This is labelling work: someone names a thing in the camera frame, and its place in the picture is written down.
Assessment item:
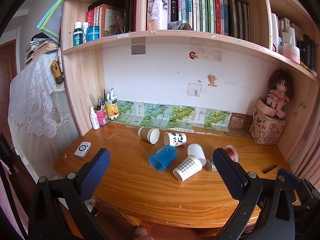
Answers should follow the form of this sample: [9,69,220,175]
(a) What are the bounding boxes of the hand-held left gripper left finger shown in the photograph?
[28,148,111,240]

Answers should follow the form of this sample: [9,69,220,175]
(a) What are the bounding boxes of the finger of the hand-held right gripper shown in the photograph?
[277,168,320,212]

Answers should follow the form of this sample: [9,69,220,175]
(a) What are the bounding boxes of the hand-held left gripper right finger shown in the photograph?
[213,147,296,240]

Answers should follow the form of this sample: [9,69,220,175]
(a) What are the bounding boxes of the blue plastic cup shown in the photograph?
[148,145,178,172]

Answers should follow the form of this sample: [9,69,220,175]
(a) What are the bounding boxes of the clear red plastic cup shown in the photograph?
[208,144,240,172]

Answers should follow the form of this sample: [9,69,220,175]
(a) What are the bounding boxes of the checkered paper cup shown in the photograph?
[173,155,203,182]

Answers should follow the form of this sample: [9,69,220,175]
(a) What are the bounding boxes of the plain white paper cup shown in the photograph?
[187,143,207,167]

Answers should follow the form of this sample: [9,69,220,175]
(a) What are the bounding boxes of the brown paper cup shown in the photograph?
[138,127,160,145]

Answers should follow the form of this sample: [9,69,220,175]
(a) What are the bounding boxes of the white panda print cup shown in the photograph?
[163,132,187,147]

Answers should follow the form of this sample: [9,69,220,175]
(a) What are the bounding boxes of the row of upright books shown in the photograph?
[168,0,251,42]

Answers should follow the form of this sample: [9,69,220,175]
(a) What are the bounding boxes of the white square device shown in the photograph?
[74,141,92,158]

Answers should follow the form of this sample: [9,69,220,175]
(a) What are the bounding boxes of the letter print fabric basket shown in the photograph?
[249,112,287,145]

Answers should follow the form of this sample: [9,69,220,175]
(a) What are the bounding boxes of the white spray bottle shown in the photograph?
[90,107,100,130]

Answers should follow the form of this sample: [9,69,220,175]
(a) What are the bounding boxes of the brown ceramic mug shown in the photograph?
[228,114,252,131]

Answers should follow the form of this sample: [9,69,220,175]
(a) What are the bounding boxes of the pink pen holder can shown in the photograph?
[95,108,108,127]

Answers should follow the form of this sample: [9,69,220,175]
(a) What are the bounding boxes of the orange print pen holder can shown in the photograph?
[105,100,119,120]

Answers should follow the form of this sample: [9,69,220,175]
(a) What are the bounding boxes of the pink round box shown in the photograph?
[257,98,286,119]

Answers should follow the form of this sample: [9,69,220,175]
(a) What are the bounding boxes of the row of leaf print cards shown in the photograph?
[116,100,232,131]

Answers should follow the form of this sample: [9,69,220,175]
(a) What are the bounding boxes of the brown haired rag doll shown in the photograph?
[267,69,294,111]

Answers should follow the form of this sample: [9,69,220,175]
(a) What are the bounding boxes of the wooden bookshelf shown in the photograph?
[61,0,320,165]

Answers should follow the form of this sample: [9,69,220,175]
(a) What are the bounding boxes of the pink cloth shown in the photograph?
[0,159,28,240]

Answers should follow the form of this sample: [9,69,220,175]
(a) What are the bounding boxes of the white lace cloth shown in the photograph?
[7,51,68,138]

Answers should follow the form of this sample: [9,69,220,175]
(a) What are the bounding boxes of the row of dark boxes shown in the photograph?
[290,24,317,71]

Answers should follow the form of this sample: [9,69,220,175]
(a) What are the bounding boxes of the white pink cosmetic tube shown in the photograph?
[282,27,301,65]

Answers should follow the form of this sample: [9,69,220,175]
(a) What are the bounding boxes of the grey tape patch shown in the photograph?
[131,44,146,56]

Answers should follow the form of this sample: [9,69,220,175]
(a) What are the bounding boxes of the pile of books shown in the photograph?
[24,32,60,64]

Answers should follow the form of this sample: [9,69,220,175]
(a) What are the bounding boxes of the blue round jar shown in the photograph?
[86,26,100,42]

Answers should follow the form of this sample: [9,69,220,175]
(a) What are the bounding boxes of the teal mouthwash bottle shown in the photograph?
[73,22,84,47]

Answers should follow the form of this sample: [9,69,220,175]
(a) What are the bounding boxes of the white cosmetic bottle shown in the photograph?
[269,13,284,53]

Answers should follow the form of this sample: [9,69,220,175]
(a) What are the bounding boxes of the red and beige books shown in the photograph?
[85,0,137,37]

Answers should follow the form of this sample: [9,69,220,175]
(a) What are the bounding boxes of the green edged clear folder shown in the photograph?
[36,0,66,38]

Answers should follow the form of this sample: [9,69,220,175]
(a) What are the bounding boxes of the white printed paper roll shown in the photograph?
[146,0,169,31]

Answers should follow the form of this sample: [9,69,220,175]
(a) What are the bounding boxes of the pink square wall sticker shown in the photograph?
[187,82,202,97]

